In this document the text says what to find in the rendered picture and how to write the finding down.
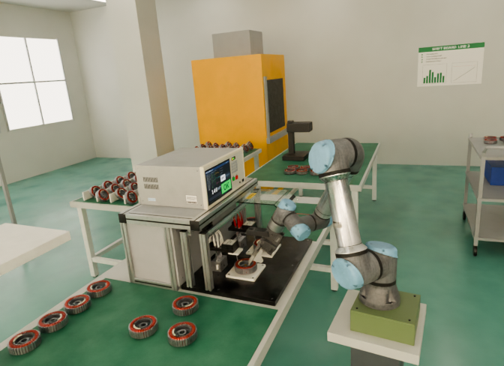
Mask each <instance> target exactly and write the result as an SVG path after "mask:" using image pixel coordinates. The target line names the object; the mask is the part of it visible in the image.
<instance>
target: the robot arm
mask: <svg viewBox="0 0 504 366"><path fill-rule="evenodd" d="M364 159H365V151H364V149H363V147H362V144H361V143H360V142H359V141H357V140H356V139H353V138H350V137H345V138H340V139H324V140H323V141H319V142H316V143H315V144H314V145H313V146H312V147H311V150H310V152H309V157H308V161H309V165H310V168H311V169H312V170H313V171H314V172H315V173H317V174H318V175H319V179H320V180H321V181H323V182H324V183H325V191H324V193H323V195H322V196H321V198H320V200H319V202H318V204H317V206H316V208H315V210H314V212H313V214H309V215H306V216H302V217H299V216H298V215H297V214H296V212H295V210H296V204H295V203H294V202H293V201H292V200H291V199H282V200H281V201H280V203H279V204H278V205H277V208H276V210H275V211H274V214H273V215H272V217H271V219H270V221H269V222H268V226H267V227H266V228H259V227H249V228H248V229H247V231H246V234H247V236H262V238H261V239H260V240H259V242H258V244H257V246H256V248H255V250H254V252H253V253H252V255H251V257H250V259H249V260H248V265H250V264H251V262H252V261H255V262H258V263H262V262H263V258H262V257H261V255H262V253H263V250H264V251H265V252H267V254H269V255H270V256H271V255H272V254H273V252H275V251H276V249H277V247H278V245H279V244H280V243H281V239H282V237H283V236H284V234H285V233H284V232H283V230H284V228H285V227H286V228H287V229H288V230H289V232H290V233H291V235H292V236H294V237H295V239H296V240H298V241H303V240H305V239H306V238H307V237H308V236H309V235H310V234H311V232H313V231H315V230H321V229H325V228H326V227H330V226H331V225H332V222H333V225H334V232H335V235H336V239H337V250H336V251H335V256H336V259H335V260H334V261H333V263H332V265H331V271H332V274H333V276H334V279H335V280H336V281H337V282H338V283H339V284H340V285H341V286H342V287H343V288H345V289H347V290H354V289H357V288H361V289H360V291H359V300H360V302H361V303H362V304H363V305H365V306H367V307H369V308H372V309H375V310H379V311H390V310H394V309H395V308H398V307H399V305H400V302H401V297H400V295H399V292H398V288H397V284H396V278H397V263H398V250H397V248H396V247H395V246H394V245H392V244H389V243H385V242H382V241H368V242H366V243H365V245H364V244H362V240H361V236H360V232H359V226H358V222H357V219H356V213H355V209H354V205H353V198H352V195H351V191H350V185H349V183H350V182H351V180H352V178H353V176H354V175H357V174H358V173H359V170H360V169H361V168H362V164H363V163H364ZM258 251H259V252H258Z"/></svg>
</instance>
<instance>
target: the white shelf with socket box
mask: <svg viewBox="0 0 504 366"><path fill-rule="evenodd" d="M70 240H71V235H70V232H69V231H66V230H60V229H48V228H42V227H36V226H25V225H19V224H12V223H3V224H2V225H0V276H2V275H4V274H6V273H7V272H9V271H11V270H13V269H15V268H17V267H19V266H21V265H23V264H25V263H27V262H28V261H30V260H33V259H34V258H36V257H39V256H40V255H42V254H45V253H46V252H48V251H50V250H52V249H53V248H56V247H58V246H59V245H62V244H64V243H65V242H68V241H70Z"/></svg>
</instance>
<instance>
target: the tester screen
mask: <svg viewBox="0 0 504 366"><path fill-rule="evenodd" d="M227 172H229V173H230V162H229V161H226V162H225V163H222V164H221V165H219V166H216V167H215V168H213V169H211V170H209V171H208V172H206V173H205V177H206V184H207V191H208V204H210V203H212V202H213V201H215V200H216V199H217V198H219V197H220V196H222V195H223V194H225V193H226V192H227V191H226V192H225V193H223V194H222V189H221V185H222V184H223V183H224V182H226V181H228V180H229V179H230V180H231V178H230V177H229V178H227V179H225V180H223V181H221V176H222V175H223V174H225V173H227ZM216 187H217V193H219V192H221V195H219V196H217V197H216V198H214V199H213V200H212V201H210V202H209V198H211V197H213V196H214V195H215V194H217V193H214V194H213V195H212V190H213V189H215V188H216ZM231 189H232V187H231V188H230V189H229V190H231ZM229 190H228V191H229Z"/></svg>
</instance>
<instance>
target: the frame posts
mask: <svg viewBox="0 0 504 366"><path fill-rule="evenodd" d="M254 211H255V221H256V225H257V227H259V228H263V225H262V215H261V204H254ZM240 213H241V214H240V221H241V216H242V219H243V223H244V222H245V221H246V220H247V217H246V208H245V207H244V208H243V209H242V210H241V211H240ZM241 222H242V221H241ZM179 232H180V238H181V249H182V255H183V260H184V271H185V277H186V283H187V287H190V288H193V287H194V286H195V285H196V284H195V278H194V267H193V261H192V255H191V243H190V237H189V235H188V230H187V229H181V230H180V231H179ZM199 242H200V249H201V255H202V267H203V274H204V280H205V290H207V291H208V290H209V291H212V289H214V281H213V274H212V261H211V254H210V247H209V234H208V231H201V232H200V233H199Z"/></svg>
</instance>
